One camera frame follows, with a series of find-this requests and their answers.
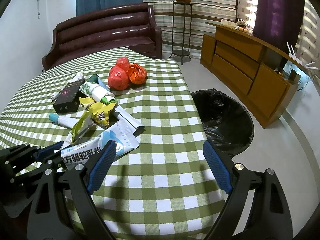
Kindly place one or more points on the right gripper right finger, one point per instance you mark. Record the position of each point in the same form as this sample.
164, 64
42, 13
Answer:
269, 216

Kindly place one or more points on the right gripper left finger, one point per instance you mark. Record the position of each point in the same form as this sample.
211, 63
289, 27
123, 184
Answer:
82, 181

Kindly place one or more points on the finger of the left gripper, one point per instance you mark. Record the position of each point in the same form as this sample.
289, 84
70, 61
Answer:
48, 151
23, 152

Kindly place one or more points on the dark maroon box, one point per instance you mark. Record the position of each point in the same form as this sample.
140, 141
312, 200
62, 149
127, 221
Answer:
68, 100

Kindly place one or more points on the white green paper bag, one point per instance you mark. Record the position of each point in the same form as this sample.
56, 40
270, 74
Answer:
97, 90

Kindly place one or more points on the red plastic bag bundle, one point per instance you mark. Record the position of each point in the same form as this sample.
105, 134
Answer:
118, 78

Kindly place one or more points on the black trash bin with bag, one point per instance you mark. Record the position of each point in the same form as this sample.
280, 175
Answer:
226, 122

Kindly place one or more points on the light blue tube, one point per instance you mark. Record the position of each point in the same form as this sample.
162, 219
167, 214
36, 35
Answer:
64, 121

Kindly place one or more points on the yellow snack wrapper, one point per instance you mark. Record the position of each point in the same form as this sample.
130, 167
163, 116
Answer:
96, 113

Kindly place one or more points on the white blue milk powder bag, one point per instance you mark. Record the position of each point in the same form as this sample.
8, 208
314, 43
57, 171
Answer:
118, 132

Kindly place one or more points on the green checkered tablecloth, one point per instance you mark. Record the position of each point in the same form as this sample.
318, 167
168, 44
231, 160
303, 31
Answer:
164, 189

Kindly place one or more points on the orange plastic bag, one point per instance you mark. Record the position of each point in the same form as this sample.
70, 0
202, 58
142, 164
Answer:
137, 74

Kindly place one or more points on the wooden TV cabinet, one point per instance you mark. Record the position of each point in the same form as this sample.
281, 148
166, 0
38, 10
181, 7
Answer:
262, 76

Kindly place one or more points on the dark brown leather sofa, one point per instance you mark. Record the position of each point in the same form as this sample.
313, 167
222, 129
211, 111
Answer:
131, 26

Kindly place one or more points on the white wifi router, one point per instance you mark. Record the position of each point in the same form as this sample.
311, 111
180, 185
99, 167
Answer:
293, 56

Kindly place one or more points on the striped green curtain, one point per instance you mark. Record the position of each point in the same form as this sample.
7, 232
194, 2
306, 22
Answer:
184, 25

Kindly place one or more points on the mouse plush toy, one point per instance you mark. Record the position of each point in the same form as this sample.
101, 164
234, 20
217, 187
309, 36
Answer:
241, 25

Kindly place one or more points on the white box on cabinet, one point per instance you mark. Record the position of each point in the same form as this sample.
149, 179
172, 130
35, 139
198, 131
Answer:
228, 24

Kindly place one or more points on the purple curtain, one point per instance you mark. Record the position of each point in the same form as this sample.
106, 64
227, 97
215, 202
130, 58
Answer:
278, 22

